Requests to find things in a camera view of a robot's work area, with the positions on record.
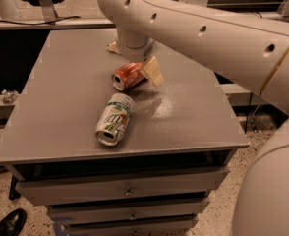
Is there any black cable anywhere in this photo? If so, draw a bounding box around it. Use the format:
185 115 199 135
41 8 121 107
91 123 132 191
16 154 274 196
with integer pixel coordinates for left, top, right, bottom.
0 15 82 27

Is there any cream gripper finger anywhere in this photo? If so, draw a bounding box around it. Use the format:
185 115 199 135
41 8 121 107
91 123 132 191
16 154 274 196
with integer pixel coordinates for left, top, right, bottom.
107 41 121 55
140 56 164 88

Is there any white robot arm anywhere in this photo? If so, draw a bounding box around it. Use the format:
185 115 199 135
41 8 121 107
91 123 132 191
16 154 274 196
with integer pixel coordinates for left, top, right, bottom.
97 0 289 236

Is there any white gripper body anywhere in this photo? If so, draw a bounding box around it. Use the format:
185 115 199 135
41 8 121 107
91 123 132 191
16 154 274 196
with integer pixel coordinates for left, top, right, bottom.
117 39 154 62

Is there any crumpled foil wrapper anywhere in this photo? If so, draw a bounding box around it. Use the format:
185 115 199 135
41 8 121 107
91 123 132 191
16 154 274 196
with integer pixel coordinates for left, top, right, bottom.
1 89 19 104

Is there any red coke can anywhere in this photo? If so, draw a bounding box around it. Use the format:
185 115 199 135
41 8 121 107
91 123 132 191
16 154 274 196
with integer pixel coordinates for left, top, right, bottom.
112 62 145 91

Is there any grey drawer cabinet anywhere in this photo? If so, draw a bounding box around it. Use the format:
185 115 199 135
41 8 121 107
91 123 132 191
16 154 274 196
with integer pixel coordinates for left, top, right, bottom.
0 25 250 236

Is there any white green 7up can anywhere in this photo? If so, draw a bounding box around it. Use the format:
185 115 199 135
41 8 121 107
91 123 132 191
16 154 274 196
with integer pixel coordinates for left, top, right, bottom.
95 93 134 146

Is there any grey metal rail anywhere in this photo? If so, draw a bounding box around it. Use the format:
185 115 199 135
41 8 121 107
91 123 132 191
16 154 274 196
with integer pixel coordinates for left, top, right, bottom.
0 12 289 30

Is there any grey drawer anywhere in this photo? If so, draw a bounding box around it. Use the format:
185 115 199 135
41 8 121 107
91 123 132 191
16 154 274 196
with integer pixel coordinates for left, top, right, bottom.
48 193 209 225
67 215 198 236
17 166 229 206

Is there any bottom grey drawer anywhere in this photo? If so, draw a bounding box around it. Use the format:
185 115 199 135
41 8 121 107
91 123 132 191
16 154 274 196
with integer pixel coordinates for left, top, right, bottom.
67 215 198 236

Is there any top grey drawer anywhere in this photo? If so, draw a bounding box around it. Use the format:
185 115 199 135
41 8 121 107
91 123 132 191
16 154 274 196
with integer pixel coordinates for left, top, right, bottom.
17 166 229 206

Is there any black shoe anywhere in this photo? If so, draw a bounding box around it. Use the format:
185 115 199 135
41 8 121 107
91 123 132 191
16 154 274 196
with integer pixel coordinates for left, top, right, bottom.
0 208 27 236

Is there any middle grey drawer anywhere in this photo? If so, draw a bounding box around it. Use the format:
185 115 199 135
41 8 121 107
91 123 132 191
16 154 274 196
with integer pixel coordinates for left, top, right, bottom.
48 193 209 225

